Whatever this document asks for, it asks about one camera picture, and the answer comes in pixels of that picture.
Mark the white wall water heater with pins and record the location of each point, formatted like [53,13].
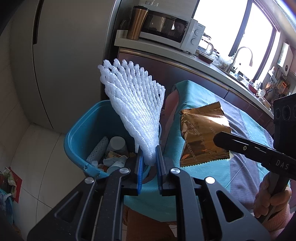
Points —
[285,59]

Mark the red bowl on counter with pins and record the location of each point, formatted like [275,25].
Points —
[252,89]

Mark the silver refrigerator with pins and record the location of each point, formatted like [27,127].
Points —
[56,47]

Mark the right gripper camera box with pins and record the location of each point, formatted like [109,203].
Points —
[284,124]

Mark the chrome kitchen faucet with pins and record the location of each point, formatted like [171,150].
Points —
[243,62]

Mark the white microwave oven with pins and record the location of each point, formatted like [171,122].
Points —
[177,32]

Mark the white foam fruit net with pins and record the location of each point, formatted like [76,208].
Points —
[138,99]

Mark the blue grey patterned tablecloth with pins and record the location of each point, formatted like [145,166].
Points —
[238,175]

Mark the white paper cup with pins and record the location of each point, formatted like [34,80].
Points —
[117,144]

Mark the dark red food container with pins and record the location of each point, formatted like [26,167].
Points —
[205,58]

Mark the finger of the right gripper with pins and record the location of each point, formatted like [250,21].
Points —
[250,149]

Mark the brown foil snack wrapper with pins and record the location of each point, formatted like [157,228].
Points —
[198,128]

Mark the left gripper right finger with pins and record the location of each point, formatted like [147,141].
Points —
[204,209]

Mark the blue plastic trash bin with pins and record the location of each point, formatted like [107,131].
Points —
[99,121]

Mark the copper travel mug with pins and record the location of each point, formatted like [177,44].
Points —
[139,13]

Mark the right hand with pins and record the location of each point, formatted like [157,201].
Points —
[263,199]

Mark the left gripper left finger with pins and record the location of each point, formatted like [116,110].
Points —
[93,209]

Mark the glass electric kettle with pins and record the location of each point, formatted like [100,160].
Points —
[205,45]

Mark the dark brown base cabinets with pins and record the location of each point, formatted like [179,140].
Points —
[169,72]

